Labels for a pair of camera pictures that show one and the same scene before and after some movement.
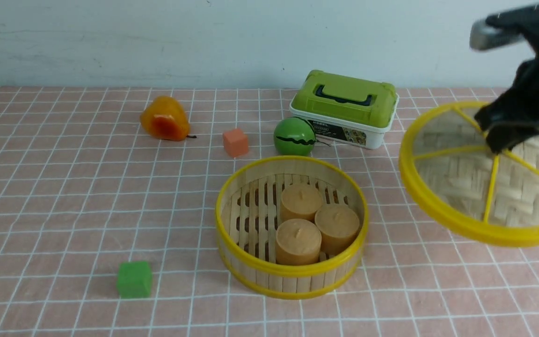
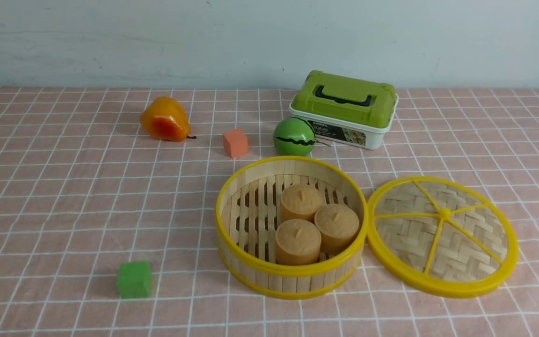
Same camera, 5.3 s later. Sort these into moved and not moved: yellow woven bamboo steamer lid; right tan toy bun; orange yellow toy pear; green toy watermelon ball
Moved: yellow woven bamboo steamer lid
Not moved: green toy watermelon ball; right tan toy bun; orange yellow toy pear
